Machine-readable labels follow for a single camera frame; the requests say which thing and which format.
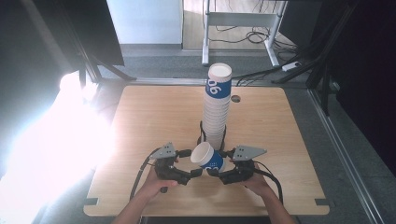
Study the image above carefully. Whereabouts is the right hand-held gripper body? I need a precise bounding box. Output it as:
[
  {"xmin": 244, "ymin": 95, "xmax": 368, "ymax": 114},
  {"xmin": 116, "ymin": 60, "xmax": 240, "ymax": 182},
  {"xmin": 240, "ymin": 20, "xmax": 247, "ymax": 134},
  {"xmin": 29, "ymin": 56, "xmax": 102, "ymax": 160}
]
[{"xmin": 218, "ymin": 145, "xmax": 268, "ymax": 186}]

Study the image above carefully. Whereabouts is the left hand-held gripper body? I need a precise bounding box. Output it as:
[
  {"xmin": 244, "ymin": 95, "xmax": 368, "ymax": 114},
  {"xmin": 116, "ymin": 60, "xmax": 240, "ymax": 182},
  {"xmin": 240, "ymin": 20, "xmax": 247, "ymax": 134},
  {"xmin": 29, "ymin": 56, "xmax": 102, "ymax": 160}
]
[{"xmin": 148, "ymin": 142, "xmax": 191, "ymax": 187}]

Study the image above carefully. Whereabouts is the blue and white paper cup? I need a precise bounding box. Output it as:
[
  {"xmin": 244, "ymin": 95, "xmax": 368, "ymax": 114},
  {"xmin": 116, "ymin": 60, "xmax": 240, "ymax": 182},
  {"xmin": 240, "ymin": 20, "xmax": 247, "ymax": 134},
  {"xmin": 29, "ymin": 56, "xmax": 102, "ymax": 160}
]
[{"xmin": 190, "ymin": 141, "xmax": 226, "ymax": 174}]

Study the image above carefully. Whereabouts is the black wire cup holder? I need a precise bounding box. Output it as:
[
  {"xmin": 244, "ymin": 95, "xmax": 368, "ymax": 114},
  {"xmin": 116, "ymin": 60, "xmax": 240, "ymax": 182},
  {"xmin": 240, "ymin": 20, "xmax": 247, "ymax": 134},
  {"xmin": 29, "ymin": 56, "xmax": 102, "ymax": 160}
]
[{"xmin": 197, "ymin": 120, "xmax": 228, "ymax": 154}]

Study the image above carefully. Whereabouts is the stack of paper cups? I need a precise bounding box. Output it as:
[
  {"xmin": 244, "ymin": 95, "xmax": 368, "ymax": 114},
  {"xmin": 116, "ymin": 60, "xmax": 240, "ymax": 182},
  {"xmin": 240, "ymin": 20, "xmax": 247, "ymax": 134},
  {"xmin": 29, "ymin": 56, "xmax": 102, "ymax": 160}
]
[{"xmin": 201, "ymin": 63, "xmax": 233, "ymax": 151}]

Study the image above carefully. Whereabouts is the person's right hand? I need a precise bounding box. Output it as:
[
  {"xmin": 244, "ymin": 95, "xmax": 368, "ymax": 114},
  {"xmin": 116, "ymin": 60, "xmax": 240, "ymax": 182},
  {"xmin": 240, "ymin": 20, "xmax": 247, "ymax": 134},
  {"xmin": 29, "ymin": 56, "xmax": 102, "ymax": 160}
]
[{"xmin": 240, "ymin": 162, "xmax": 276, "ymax": 199}]

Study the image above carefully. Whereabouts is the person's left hand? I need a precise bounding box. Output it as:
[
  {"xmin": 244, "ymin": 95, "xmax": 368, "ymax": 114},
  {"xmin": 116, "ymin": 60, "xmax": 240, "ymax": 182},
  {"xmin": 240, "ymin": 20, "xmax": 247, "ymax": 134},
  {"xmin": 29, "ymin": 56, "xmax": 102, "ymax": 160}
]
[{"xmin": 139, "ymin": 157, "xmax": 180, "ymax": 203}]

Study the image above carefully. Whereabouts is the bright studio lamp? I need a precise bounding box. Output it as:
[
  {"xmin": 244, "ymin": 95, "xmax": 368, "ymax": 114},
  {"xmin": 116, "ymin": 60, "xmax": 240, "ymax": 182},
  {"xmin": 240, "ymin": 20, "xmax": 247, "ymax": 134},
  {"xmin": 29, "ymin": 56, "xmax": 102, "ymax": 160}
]
[{"xmin": 0, "ymin": 70, "xmax": 117, "ymax": 224}]

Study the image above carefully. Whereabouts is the white power strip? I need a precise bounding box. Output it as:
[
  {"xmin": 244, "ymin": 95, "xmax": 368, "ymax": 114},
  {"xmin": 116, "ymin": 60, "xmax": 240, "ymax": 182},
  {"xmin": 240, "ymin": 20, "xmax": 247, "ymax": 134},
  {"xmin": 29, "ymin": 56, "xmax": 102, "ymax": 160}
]
[{"xmin": 281, "ymin": 61, "xmax": 303, "ymax": 73}]

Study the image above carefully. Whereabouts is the black metal stand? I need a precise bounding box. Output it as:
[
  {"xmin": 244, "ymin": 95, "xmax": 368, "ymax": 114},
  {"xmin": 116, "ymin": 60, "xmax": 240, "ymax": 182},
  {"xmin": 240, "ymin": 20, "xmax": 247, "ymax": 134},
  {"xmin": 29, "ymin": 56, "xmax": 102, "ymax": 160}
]
[
  {"xmin": 271, "ymin": 0, "xmax": 361, "ymax": 117},
  {"xmin": 69, "ymin": 0, "xmax": 138, "ymax": 91}
]

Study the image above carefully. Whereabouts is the white partition panel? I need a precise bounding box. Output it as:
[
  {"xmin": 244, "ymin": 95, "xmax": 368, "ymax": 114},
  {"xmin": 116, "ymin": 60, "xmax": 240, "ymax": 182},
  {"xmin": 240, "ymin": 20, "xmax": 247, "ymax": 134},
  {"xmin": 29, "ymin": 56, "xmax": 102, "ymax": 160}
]
[{"xmin": 106, "ymin": 0, "xmax": 184, "ymax": 46}]

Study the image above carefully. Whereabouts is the left hand-held gripper cable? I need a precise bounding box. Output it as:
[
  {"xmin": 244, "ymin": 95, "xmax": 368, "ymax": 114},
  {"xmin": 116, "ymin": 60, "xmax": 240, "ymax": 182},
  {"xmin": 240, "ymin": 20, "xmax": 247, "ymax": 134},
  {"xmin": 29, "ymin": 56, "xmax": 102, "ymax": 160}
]
[{"xmin": 129, "ymin": 147, "xmax": 163, "ymax": 202}]

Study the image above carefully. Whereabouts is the hand-held gripper cable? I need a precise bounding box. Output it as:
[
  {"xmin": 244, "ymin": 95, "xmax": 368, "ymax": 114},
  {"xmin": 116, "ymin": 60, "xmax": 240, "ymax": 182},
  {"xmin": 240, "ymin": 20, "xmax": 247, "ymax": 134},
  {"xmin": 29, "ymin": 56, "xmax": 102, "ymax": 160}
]
[
  {"xmin": 252, "ymin": 160, "xmax": 285, "ymax": 205},
  {"xmin": 129, "ymin": 147, "xmax": 163, "ymax": 202}
]

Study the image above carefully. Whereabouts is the right hand-held gripper cable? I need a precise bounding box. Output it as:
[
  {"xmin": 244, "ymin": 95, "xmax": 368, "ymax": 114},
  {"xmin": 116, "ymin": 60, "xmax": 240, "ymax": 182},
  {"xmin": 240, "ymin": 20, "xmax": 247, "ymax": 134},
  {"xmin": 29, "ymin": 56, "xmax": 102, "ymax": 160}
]
[{"xmin": 252, "ymin": 160, "xmax": 285, "ymax": 205}]

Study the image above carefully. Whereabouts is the bundle of black floor cables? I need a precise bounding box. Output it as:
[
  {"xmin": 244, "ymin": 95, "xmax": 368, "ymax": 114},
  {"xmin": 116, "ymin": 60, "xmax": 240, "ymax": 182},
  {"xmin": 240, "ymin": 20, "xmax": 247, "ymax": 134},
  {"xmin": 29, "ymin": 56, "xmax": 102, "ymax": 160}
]
[{"xmin": 207, "ymin": 24, "xmax": 301, "ymax": 88}]

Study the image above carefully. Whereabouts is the white metal desk frame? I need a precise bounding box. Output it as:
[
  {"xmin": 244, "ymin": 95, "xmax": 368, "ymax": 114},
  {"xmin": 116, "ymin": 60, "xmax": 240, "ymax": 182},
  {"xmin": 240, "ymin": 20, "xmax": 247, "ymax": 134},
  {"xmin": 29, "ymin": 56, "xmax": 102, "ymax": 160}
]
[{"xmin": 201, "ymin": 0, "xmax": 289, "ymax": 68}]

